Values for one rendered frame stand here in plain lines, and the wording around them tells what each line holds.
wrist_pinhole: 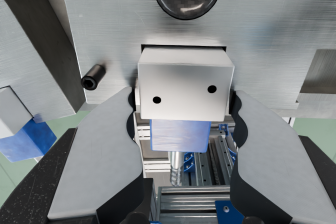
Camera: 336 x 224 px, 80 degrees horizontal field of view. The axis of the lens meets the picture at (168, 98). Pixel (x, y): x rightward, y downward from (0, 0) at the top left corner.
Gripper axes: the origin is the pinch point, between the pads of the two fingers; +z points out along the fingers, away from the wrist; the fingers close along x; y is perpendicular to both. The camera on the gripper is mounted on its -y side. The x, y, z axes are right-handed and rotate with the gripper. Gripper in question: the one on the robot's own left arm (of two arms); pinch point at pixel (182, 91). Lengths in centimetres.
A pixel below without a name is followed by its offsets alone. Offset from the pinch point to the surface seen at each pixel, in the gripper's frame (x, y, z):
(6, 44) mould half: -14.2, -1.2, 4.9
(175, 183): -0.1, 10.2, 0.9
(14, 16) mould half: -12.7, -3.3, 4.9
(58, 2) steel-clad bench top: -12.0, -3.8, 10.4
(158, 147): -1.6, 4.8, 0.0
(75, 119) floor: -61, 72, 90
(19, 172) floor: -116, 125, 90
